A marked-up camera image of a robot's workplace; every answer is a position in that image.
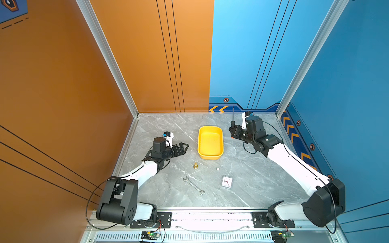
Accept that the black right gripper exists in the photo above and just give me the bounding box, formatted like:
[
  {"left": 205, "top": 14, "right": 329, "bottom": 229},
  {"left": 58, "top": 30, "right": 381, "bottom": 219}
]
[{"left": 228, "top": 125, "right": 255, "bottom": 145}]

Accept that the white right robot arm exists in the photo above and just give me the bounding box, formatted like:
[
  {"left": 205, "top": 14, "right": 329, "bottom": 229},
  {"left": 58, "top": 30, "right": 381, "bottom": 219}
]
[{"left": 229, "top": 112, "right": 345, "bottom": 227}]

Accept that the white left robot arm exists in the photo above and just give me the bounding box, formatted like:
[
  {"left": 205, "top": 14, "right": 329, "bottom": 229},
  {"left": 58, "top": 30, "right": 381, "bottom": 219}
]
[{"left": 96, "top": 136, "right": 189, "bottom": 227}]

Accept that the yellow plastic bin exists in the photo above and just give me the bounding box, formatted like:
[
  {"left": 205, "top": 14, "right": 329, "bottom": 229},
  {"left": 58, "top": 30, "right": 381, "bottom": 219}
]
[{"left": 198, "top": 126, "right": 224, "bottom": 160}]

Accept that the small white square clock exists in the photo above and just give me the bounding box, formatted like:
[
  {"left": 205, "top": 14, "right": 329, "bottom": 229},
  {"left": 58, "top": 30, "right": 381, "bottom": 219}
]
[{"left": 221, "top": 176, "right": 233, "bottom": 188}]

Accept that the left green circuit board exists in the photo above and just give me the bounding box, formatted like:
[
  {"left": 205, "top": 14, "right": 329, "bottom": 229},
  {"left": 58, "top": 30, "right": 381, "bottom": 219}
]
[{"left": 140, "top": 231, "right": 161, "bottom": 242}]

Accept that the green circuit board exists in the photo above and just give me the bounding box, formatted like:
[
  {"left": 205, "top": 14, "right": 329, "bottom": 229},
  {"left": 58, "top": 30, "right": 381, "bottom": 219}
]
[
  {"left": 140, "top": 231, "right": 161, "bottom": 242},
  {"left": 271, "top": 231, "right": 295, "bottom": 243}
]

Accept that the right green circuit board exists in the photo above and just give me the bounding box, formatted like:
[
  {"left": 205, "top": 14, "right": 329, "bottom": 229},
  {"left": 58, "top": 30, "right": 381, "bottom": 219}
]
[{"left": 271, "top": 231, "right": 295, "bottom": 243}]

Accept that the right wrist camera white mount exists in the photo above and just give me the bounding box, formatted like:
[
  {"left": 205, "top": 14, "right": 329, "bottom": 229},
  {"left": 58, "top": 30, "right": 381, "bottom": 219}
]
[{"left": 242, "top": 111, "right": 253, "bottom": 129}]

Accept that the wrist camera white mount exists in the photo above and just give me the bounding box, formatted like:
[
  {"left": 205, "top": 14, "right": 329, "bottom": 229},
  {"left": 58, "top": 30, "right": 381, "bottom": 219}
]
[
  {"left": 242, "top": 111, "right": 253, "bottom": 129},
  {"left": 162, "top": 132, "right": 174, "bottom": 148}
]

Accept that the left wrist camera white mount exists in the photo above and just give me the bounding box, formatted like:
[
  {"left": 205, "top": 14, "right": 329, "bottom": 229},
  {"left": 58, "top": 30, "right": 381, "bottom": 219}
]
[{"left": 162, "top": 132, "right": 174, "bottom": 148}]

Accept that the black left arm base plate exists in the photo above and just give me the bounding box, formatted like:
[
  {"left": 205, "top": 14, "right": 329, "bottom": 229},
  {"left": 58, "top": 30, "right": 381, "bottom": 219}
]
[{"left": 130, "top": 211, "right": 172, "bottom": 229}]

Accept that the aluminium front rail frame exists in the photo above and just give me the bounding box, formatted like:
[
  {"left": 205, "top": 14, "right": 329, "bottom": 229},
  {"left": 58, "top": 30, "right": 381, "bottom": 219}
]
[{"left": 81, "top": 208, "right": 347, "bottom": 243}]

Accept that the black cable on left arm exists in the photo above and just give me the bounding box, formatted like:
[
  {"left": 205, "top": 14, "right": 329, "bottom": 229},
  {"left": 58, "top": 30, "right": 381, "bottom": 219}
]
[{"left": 85, "top": 177, "right": 122, "bottom": 230}]

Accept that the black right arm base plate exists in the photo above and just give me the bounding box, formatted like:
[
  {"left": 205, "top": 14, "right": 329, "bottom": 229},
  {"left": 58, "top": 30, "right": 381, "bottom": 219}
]
[{"left": 251, "top": 212, "right": 295, "bottom": 228}]

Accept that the aluminium corner post right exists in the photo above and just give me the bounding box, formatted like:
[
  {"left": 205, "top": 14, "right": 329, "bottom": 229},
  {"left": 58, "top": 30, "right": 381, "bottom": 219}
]
[{"left": 275, "top": 0, "right": 349, "bottom": 118}]

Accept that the aluminium corner post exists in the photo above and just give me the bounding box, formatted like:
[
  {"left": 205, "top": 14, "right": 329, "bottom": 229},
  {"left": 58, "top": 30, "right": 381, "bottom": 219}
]
[
  {"left": 275, "top": 0, "right": 349, "bottom": 118},
  {"left": 76, "top": 0, "right": 139, "bottom": 118}
]

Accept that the aluminium corner post left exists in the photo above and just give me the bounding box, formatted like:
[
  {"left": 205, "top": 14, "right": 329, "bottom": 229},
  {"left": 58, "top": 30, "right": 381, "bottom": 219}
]
[{"left": 76, "top": 0, "right": 139, "bottom": 118}]

